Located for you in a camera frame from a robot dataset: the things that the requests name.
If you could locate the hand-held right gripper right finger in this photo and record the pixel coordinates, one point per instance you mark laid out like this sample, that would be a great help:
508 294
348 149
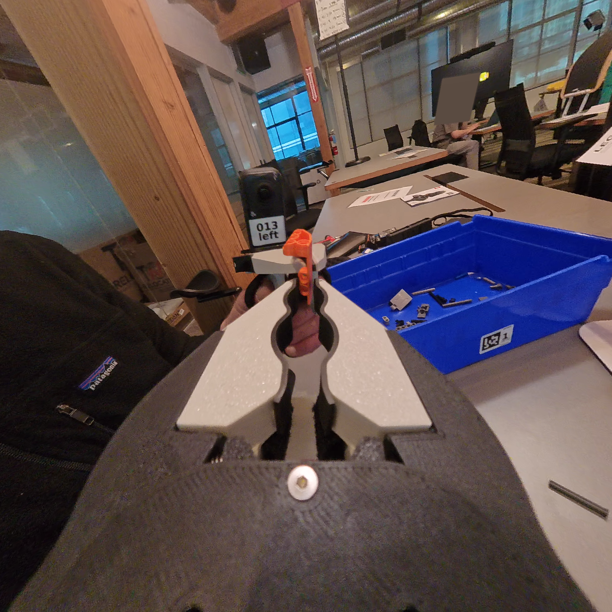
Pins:
382 382

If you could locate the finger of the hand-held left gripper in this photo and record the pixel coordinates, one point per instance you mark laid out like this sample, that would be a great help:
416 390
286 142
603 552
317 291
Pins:
320 256
272 262

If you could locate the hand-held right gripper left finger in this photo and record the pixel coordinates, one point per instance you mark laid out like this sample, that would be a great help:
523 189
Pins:
229 382

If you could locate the orange brick connector piece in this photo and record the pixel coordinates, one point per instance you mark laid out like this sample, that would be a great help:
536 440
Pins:
299 258

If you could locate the person's left hand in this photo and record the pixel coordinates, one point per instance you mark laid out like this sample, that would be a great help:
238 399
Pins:
301 334

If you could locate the black office chair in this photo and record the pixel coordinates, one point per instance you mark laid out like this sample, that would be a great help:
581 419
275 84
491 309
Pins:
301 186
521 134

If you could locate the black chair armrest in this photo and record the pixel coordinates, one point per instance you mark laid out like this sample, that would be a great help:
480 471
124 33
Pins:
205 287

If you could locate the grid window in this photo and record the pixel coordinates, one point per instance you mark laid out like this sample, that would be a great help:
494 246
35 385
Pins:
289 126

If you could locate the white paper with red print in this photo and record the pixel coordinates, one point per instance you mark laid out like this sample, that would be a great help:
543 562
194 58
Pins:
377 197

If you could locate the black electronic device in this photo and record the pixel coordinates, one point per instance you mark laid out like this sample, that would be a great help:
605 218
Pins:
401 232

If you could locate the red fire extinguisher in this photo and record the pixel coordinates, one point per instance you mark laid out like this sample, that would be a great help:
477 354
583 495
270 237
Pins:
334 143

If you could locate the small loose brick parts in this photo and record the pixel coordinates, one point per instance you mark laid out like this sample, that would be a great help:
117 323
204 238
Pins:
430 299

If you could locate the wood-edged grey desk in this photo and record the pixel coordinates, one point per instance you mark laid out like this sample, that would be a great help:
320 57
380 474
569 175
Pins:
382 165

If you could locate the black stand with round base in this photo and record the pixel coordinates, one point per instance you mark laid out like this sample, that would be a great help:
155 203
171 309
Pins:
351 119

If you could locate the printed leaflet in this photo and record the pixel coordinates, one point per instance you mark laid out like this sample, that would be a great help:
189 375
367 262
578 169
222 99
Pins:
430 196

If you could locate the red sign strip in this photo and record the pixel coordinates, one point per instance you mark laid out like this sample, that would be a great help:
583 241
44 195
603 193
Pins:
312 83

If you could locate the blue plastic bin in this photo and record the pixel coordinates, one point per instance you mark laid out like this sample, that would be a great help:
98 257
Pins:
478 296

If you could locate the cardboard box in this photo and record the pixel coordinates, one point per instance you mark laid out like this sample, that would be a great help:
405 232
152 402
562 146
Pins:
129 267

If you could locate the white paper notice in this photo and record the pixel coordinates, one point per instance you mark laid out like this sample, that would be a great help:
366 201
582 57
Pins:
332 19

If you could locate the dark grey brick axle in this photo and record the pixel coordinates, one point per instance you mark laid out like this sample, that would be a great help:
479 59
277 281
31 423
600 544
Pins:
576 499

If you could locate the wood-backed white chair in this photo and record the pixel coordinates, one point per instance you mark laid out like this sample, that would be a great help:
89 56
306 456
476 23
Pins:
588 71

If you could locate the black wall speaker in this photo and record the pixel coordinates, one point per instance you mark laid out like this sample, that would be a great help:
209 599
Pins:
252 55

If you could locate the black wall monitor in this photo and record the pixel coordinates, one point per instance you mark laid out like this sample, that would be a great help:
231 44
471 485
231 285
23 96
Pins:
497 67

